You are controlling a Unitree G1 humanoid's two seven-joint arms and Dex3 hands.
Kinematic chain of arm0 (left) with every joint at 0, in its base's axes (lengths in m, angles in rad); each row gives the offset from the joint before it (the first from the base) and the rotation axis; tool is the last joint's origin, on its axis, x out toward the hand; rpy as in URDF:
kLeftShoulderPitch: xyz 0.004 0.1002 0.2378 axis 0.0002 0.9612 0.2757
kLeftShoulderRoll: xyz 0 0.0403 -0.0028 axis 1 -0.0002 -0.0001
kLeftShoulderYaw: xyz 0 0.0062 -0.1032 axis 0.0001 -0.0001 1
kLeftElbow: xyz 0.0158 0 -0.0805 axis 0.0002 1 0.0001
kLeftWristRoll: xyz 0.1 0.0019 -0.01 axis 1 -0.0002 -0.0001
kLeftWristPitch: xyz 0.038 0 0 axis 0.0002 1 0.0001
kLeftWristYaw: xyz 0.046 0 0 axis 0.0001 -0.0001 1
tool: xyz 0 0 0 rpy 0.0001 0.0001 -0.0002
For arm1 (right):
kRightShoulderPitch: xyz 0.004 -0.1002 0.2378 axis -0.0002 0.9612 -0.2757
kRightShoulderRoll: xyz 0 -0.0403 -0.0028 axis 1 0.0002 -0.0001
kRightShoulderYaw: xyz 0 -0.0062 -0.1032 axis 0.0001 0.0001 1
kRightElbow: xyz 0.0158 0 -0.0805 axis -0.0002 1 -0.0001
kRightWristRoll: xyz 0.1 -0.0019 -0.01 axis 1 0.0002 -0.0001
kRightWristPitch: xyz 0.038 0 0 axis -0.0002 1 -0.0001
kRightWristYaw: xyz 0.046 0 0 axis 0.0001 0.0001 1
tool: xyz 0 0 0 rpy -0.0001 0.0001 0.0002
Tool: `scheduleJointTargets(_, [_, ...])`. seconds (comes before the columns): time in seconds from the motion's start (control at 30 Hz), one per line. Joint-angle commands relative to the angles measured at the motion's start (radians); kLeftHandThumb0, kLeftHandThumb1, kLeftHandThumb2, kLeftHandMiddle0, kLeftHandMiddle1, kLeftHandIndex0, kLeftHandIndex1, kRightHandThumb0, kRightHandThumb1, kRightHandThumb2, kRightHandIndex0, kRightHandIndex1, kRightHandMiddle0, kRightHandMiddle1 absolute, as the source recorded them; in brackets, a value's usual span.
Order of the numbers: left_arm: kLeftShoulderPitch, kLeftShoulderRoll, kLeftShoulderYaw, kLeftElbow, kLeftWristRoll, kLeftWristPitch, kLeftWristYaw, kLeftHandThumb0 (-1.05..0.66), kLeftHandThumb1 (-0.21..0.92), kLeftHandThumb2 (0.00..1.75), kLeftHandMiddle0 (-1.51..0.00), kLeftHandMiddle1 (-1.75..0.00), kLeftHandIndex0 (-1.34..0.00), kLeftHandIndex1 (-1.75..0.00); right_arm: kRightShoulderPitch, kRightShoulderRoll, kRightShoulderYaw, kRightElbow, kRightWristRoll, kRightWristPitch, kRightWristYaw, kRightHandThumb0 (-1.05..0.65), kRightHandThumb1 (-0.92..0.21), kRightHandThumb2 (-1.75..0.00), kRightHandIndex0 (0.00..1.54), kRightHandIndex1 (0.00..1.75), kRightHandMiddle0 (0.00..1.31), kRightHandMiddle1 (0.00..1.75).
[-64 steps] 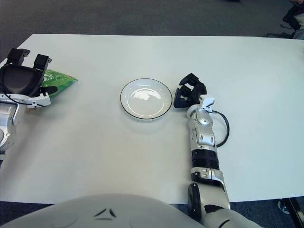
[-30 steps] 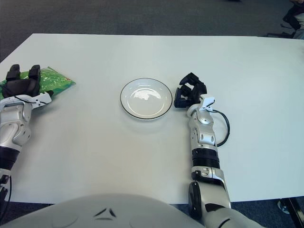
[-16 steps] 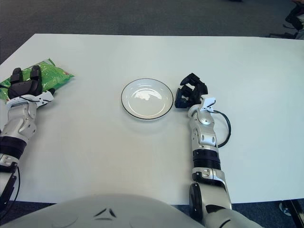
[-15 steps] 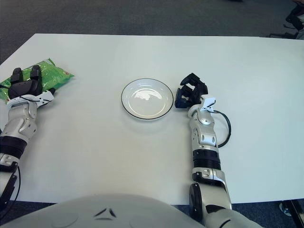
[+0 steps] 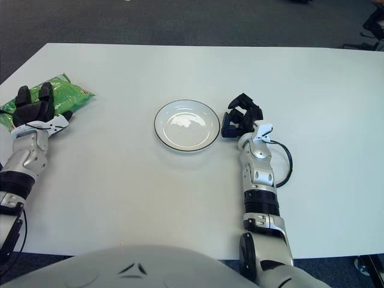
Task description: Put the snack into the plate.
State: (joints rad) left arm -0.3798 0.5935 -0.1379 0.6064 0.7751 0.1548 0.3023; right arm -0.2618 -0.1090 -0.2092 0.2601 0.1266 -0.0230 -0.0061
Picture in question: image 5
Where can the chair caster under table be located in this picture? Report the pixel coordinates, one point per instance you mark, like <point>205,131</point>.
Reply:
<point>367,265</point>

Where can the green snack bag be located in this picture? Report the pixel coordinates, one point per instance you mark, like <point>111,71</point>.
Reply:
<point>67,93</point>

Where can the black office chair base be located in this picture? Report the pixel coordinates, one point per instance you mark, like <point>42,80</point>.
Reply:
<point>375,25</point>

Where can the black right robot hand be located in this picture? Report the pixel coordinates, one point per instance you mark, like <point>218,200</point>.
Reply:
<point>250,115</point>

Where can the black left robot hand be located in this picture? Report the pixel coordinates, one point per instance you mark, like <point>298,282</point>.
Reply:
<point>33,112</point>

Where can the grey robot torso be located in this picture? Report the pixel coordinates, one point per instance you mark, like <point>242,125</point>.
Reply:
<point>135,267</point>

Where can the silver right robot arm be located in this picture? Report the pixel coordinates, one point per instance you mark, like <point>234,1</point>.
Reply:
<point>261,183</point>

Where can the white plate with black rim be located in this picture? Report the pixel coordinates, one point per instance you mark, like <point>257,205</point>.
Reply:
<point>186,126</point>

